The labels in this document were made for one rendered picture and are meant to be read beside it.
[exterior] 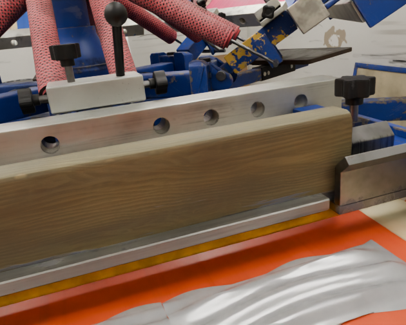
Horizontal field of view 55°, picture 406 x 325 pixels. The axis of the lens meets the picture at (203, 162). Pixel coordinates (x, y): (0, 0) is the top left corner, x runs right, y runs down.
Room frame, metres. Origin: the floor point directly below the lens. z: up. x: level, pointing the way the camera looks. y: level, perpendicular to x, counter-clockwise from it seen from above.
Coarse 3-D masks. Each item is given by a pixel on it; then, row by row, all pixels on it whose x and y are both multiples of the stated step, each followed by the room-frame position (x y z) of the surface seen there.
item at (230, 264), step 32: (320, 224) 0.31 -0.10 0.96; (352, 224) 0.31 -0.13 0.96; (192, 256) 0.28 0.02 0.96; (224, 256) 0.28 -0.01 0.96; (256, 256) 0.27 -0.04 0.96; (288, 256) 0.27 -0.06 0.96; (160, 288) 0.24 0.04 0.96; (192, 288) 0.24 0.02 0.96; (352, 320) 0.19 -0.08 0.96; (384, 320) 0.19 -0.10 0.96
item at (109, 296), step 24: (72, 288) 0.25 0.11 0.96; (96, 288) 0.25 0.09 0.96; (120, 288) 0.25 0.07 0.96; (144, 288) 0.25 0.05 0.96; (0, 312) 0.23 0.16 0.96; (24, 312) 0.23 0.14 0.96; (48, 312) 0.23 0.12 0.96; (72, 312) 0.23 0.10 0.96; (96, 312) 0.22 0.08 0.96; (120, 312) 0.22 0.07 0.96
